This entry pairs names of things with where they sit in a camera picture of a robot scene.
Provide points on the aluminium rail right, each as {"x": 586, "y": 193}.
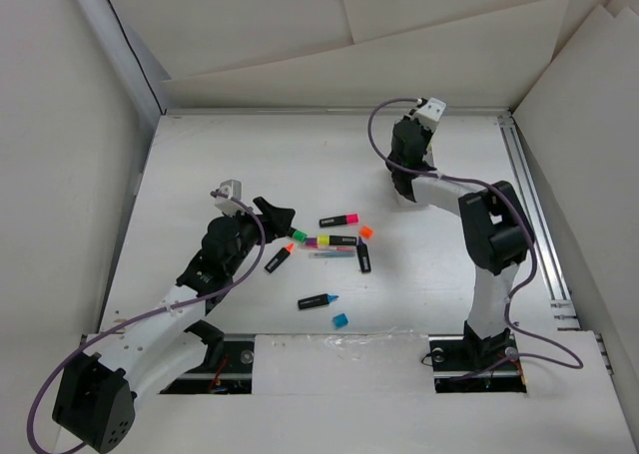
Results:
{"x": 549, "y": 270}

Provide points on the purple tip black highlighter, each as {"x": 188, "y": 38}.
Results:
{"x": 363, "y": 256}

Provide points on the pink clear pen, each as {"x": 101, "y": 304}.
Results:
{"x": 328, "y": 248}

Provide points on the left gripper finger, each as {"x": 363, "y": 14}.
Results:
{"x": 275, "y": 231}
{"x": 272, "y": 214}

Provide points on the blue tip black highlighter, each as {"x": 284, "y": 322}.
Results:
{"x": 316, "y": 301}

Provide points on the yellow cap black highlighter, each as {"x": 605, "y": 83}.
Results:
{"x": 336, "y": 240}

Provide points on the orange tip black highlighter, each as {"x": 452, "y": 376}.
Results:
{"x": 279, "y": 258}

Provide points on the purple highlighter cap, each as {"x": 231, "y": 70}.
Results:
{"x": 311, "y": 242}

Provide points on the blue highlighter cap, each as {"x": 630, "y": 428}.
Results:
{"x": 340, "y": 321}

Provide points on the green cap black highlighter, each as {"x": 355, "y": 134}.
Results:
{"x": 297, "y": 235}

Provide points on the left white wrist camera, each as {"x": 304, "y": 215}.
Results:
{"x": 227, "y": 196}

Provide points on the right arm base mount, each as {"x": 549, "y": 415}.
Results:
{"x": 455, "y": 370}

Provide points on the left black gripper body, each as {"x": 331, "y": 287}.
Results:
{"x": 249, "y": 229}

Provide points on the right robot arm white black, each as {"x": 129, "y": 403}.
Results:
{"x": 497, "y": 236}

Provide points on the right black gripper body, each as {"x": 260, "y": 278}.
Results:
{"x": 426, "y": 134}

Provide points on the orange highlighter cap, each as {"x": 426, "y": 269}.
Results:
{"x": 366, "y": 232}

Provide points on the blue clear pen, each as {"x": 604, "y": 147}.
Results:
{"x": 332, "y": 254}

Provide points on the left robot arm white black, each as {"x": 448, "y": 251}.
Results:
{"x": 100, "y": 394}

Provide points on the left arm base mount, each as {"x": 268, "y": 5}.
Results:
{"x": 227, "y": 368}

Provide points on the white compartment pen holder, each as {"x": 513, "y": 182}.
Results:
{"x": 404, "y": 202}

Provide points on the pink cap black highlighter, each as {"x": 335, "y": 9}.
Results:
{"x": 339, "y": 221}

